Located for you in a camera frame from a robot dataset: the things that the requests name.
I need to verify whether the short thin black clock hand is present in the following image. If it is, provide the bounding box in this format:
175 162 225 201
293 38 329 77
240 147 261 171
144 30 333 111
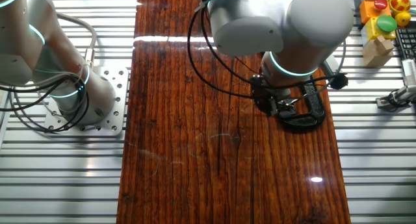
286 93 309 106

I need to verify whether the light wooden block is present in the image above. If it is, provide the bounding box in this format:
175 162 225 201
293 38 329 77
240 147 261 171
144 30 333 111
361 34 396 68

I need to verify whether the red button on orange box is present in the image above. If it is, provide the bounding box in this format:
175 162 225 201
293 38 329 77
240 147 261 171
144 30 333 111
359 0 393 25

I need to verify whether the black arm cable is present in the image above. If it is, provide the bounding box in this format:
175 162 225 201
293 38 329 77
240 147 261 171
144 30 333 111
187 5 255 100
200 6 253 85

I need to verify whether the orange spotted toy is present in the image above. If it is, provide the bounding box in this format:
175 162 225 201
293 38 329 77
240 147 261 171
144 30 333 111
389 0 412 14

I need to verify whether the black metal C-clamp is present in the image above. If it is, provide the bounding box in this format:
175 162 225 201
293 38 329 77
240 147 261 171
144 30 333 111
276 76 327 129

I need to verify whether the ribbed silver camera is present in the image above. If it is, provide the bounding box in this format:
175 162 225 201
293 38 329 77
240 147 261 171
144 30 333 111
401 58 416 88

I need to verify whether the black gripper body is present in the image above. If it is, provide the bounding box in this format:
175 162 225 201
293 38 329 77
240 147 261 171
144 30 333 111
252 75 277 116

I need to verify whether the black base cable bundle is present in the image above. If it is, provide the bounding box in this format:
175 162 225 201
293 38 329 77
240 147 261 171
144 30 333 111
0 71 91 134

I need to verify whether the grey metal clamp tool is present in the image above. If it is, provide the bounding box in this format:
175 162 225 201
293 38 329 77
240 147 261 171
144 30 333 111
376 86 416 108

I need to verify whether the yellow round toy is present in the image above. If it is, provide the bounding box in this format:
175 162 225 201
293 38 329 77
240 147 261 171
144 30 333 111
395 11 412 28

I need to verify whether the silver perforated robot base plate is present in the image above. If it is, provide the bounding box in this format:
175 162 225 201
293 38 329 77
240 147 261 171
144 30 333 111
44 67 130 137

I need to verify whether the grey cable with metal connector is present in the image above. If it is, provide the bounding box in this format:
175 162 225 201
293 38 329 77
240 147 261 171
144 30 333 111
55 12 98 69

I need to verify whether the glossy brown wood-grain board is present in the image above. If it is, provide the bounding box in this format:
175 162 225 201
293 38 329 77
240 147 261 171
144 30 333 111
116 0 352 224

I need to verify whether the green button on yellow box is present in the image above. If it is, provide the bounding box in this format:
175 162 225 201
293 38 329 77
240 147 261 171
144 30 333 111
360 15 398 47

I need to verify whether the black keyboard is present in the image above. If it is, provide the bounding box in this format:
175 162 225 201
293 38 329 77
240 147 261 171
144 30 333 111
395 28 416 60

